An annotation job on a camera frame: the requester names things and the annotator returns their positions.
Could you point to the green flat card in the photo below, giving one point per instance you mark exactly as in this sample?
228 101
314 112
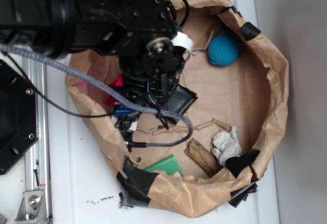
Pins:
168 165

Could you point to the aluminium extrusion rail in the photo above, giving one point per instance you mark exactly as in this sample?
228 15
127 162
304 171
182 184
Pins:
37 164

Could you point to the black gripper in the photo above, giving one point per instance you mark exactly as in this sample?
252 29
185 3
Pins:
150 72

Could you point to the black folded wallet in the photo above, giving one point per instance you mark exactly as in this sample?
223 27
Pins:
180 100

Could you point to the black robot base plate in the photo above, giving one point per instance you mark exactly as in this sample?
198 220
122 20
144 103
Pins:
18 117

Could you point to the brown paper bag bin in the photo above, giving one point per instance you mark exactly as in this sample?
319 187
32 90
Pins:
251 94

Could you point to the metal corner bracket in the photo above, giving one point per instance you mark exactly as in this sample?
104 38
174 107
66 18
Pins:
33 208

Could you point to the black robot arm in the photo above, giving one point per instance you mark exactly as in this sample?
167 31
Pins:
141 33

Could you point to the crumpled white paper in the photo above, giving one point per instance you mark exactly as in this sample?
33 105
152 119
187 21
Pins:
226 146

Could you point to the blue textured ball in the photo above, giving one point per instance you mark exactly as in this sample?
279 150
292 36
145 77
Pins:
223 50

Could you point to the brown wooden block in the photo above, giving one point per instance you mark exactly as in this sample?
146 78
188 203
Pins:
202 157

